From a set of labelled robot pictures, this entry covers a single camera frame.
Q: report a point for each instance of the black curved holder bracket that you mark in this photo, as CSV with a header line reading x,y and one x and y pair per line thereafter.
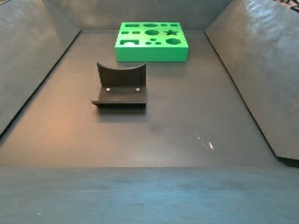
x,y
122,81

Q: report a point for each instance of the green shape sorter box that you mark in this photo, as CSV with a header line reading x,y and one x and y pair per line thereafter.
x,y
150,41

